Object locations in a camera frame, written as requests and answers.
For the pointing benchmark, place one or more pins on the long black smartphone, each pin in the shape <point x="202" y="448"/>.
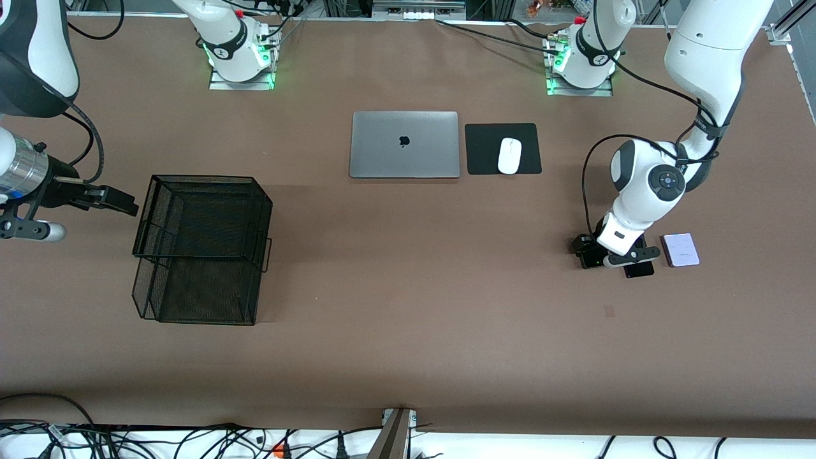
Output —
<point x="639" y="270"/>

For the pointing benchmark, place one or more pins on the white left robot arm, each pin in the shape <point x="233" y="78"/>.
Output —
<point x="714" y="51"/>

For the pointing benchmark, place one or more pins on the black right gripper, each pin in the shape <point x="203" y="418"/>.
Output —
<point x="62" y="177"/>

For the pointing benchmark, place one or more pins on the aluminium corner profile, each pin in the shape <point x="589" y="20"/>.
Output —
<point x="779" y="35"/>

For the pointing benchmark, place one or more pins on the grey white power strip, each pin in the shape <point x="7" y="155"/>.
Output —
<point x="417" y="14"/>

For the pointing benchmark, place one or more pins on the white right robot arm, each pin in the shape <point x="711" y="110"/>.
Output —
<point x="51" y="51"/>

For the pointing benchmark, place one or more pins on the white computer mouse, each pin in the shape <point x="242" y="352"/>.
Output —
<point x="509" y="156"/>

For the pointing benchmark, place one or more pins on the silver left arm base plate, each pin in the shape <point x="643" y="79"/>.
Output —
<point x="580" y="92"/>

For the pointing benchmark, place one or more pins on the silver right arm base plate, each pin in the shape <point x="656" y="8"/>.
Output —
<point x="242" y="86"/>

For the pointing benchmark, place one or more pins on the grey closed laptop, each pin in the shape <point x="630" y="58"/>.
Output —
<point x="382" y="153"/>

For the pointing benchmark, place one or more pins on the lilac white phone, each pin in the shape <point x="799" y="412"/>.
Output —
<point x="681" y="250"/>

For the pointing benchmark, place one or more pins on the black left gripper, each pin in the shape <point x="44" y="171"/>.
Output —
<point x="587" y="247"/>

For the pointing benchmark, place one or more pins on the black right camera mount bracket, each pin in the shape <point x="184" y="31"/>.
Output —
<point x="22" y="228"/>

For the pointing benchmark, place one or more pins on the aluminium frame post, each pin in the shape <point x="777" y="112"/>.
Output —
<point x="392" y="440"/>

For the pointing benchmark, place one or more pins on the black mouse pad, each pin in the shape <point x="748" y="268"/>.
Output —
<point x="481" y="150"/>

